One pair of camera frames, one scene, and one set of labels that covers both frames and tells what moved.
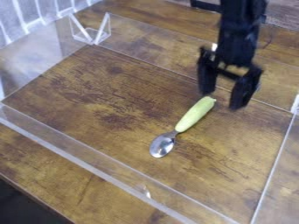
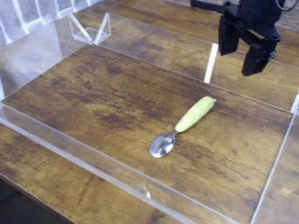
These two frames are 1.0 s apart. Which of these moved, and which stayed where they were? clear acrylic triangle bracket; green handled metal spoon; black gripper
Moved: black gripper
Stayed: green handled metal spoon; clear acrylic triangle bracket
